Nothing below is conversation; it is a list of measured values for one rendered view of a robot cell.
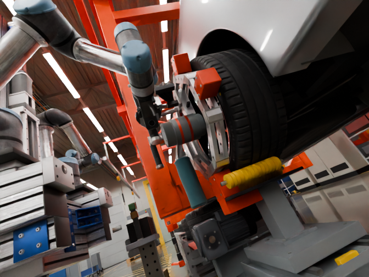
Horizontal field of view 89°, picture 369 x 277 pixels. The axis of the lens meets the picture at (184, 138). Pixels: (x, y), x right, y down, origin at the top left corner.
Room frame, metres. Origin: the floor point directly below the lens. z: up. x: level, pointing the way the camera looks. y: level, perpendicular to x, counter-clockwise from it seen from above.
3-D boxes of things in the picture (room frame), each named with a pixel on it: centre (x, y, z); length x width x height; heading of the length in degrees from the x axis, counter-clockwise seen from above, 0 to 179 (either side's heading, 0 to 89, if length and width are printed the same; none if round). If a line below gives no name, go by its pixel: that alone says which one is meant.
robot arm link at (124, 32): (0.41, 0.04, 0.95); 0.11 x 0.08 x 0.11; 179
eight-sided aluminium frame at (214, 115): (0.91, -0.08, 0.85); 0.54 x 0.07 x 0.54; 14
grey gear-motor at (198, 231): (1.21, -0.04, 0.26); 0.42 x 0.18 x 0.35; 104
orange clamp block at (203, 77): (0.60, -0.16, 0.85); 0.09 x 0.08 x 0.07; 14
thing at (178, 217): (3.30, 0.41, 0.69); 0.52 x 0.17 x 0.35; 104
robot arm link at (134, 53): (0.39, 0.04, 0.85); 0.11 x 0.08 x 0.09; 14
